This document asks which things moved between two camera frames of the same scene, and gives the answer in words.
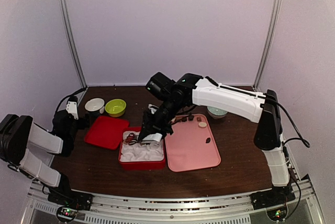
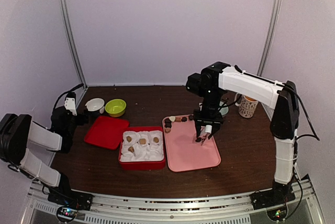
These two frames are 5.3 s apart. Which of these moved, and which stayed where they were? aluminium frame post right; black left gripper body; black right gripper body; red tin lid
Moved: black right gripper body
Stayed: red tin lid; black left gripper body; aluminium frame post right
